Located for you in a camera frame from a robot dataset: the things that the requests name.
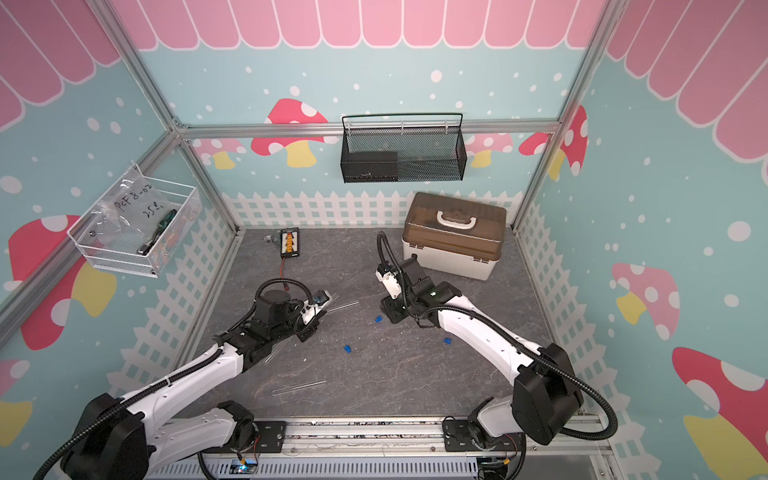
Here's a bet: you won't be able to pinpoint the clear test tube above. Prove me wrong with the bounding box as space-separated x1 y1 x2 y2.
271 380 327 396
264 341 287 364
320 301 360 314

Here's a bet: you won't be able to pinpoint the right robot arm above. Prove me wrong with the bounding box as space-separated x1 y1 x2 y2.
376 232 619 449

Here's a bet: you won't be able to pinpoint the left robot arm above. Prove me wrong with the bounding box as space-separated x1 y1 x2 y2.
34 278 333 479

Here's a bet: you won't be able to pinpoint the brown lid storage box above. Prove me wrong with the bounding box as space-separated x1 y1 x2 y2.
402 192 507 281

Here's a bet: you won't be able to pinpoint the black board yellow connectors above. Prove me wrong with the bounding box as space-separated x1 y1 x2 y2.
280 227 300 259

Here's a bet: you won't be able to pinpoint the black box in basket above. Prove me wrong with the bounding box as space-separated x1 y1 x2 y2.
341 151 399 183

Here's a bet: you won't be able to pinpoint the green tool in basket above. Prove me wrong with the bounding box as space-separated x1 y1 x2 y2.
137 209 177 256

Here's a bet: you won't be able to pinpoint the clear plastic bag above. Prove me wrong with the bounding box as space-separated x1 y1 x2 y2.
87 166 178 253

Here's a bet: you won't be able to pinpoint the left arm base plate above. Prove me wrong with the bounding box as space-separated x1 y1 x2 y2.
238 420 287 455

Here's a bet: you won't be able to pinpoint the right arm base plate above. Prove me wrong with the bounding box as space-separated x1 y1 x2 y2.
441 416 524 453

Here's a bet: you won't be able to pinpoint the black mesh wall basket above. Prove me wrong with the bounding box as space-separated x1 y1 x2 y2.
341 112 467 183

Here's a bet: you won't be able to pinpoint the white wire wall basket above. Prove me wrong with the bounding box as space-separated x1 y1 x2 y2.
67 164 202 278

